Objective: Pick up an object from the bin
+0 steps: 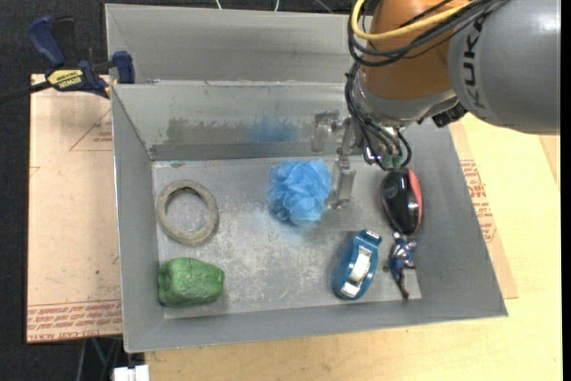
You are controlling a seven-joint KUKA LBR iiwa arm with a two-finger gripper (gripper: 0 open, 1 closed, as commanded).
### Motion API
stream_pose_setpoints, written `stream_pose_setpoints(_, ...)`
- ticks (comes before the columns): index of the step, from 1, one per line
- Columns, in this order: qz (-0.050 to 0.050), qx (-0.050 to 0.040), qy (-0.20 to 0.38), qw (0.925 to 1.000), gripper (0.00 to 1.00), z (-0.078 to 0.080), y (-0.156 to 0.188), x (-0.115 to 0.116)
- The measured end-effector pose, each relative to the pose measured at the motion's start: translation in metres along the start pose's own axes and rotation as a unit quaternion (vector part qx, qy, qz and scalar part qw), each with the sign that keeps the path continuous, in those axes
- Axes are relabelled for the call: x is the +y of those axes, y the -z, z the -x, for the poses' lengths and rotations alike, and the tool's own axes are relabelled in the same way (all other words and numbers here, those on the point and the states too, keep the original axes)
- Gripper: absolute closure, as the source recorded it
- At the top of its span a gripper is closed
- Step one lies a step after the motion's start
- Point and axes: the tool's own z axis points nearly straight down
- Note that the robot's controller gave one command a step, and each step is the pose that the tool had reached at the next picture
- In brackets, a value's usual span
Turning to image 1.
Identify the blue toy action figure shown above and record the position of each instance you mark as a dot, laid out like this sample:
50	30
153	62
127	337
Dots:
398	263

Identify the green toy pepper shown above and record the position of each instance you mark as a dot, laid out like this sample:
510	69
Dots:
189	283

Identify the brown cardboard board red print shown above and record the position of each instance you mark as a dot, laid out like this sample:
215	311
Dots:
67	214

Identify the grey metal bin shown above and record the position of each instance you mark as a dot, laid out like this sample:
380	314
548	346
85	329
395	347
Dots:
267	272

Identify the black and red computer mouse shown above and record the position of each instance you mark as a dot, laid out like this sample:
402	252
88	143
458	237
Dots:
401	205

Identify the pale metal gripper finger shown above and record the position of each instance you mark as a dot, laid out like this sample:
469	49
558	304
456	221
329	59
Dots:
343	187
325	131

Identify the blue tape dispenser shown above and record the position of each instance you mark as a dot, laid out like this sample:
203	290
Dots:
345	272

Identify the blue mesh bath sponge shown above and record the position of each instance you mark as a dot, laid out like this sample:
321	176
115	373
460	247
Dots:
296	192

